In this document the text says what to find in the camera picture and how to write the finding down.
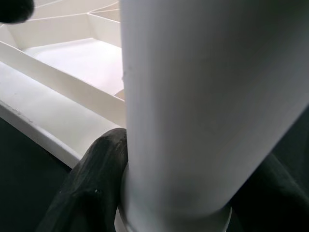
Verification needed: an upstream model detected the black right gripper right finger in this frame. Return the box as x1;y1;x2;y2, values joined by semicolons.
230;153;309;232

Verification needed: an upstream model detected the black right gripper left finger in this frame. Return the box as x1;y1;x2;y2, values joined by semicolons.
35;128;129;232

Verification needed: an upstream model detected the white plastic table leg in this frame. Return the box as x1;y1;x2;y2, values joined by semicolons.
119;0;309;232

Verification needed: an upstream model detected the black table cloth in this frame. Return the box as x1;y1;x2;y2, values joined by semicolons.
0;102;309;232

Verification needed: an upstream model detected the white plastic table top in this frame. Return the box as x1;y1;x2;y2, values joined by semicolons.
0;0;233;232

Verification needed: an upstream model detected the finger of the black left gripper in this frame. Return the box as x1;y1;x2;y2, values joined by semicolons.
0;0;35;25

